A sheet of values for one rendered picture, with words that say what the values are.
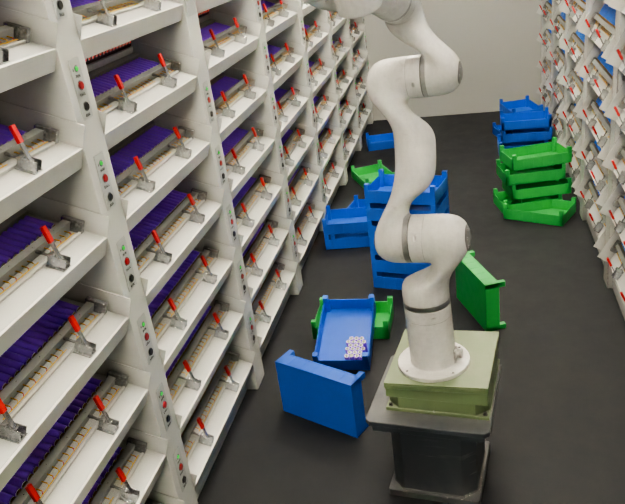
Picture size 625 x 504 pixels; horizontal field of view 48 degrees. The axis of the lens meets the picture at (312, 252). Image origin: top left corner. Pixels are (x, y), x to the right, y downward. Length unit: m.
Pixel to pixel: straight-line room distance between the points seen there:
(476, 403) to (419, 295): 0.31
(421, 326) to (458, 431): 0.28
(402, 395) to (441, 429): 0.13
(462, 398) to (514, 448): 0.42
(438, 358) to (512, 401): 0.60
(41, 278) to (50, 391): 0.22
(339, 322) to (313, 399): 0.51
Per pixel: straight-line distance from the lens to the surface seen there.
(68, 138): 1.55
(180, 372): 2.11
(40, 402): 1.45
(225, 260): 2.33
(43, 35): 1.52
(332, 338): 2.71
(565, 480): 2.17
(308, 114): 3.58
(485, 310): 2.73
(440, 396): 1.88
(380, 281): 3.12
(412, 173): 1.71
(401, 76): 1.72
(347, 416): 2.27
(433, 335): 1.84
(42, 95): 1.56
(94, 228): 1.61
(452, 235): 1.70
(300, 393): 2.35
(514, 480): 2.16
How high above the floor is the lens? 1.46
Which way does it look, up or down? 24 degrees down
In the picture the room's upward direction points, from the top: 8 degrees counter-clockwise
